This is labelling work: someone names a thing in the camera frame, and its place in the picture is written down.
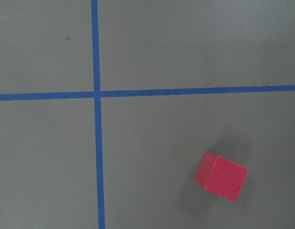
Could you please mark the red block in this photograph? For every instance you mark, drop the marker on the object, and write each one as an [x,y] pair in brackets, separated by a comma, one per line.
[221,176]

